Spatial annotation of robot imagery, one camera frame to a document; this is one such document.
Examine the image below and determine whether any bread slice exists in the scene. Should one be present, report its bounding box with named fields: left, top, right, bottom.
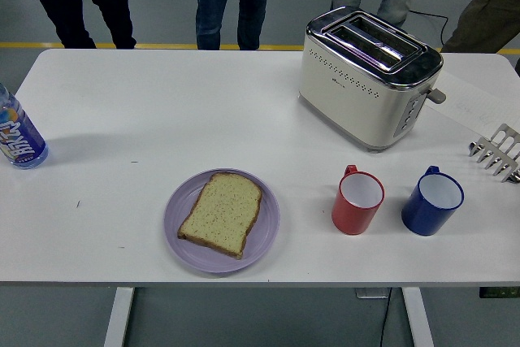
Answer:
left=176, top=172, right=264, bottom=260

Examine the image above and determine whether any grey toaster lever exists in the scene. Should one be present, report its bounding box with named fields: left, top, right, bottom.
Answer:
left=422, top=87, right=447, bottom=105

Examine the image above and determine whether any purple round plate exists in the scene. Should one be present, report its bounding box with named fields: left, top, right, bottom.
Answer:
left=163, top=167, right=281, bottom=275

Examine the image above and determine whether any cream and chrome toaster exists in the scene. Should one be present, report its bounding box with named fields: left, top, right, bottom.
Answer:
left=297, top=5, right=444, bottom=154

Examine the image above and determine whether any red enamel mug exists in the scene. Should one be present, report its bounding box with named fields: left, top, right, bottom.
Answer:
left=331, top=164, right=386, bottom=236

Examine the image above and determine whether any blue enamel mug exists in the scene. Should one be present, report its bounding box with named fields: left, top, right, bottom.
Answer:
left=401, top=165, right=465, bottom=237

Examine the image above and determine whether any white table leg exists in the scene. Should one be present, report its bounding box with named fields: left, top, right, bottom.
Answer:
left=103, top=286, right=135, bottom=347
left=401, top=286, right=435, bottom=347

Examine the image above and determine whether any metal toast rack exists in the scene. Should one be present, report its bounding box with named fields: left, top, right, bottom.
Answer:
left=469, top=123, right=520, bottom=182

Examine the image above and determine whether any blue label water bottle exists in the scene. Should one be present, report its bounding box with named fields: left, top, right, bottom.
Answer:
left=0, top=81, right=50, bottom=171

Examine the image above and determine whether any black table control panel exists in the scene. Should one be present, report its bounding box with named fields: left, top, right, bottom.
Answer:
left=479, top=286, right=520, bottom=299

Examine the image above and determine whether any grey table bracket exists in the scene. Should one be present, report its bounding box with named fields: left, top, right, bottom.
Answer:
left=355, top=288, right=392, bottom=299

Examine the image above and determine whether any black cable under table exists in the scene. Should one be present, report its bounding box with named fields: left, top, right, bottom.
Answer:
left=377, top=288, right=392, bottom=347

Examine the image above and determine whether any black floor cable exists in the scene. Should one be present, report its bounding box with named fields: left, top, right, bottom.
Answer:
left=405, top=7, right=450, bottom=46

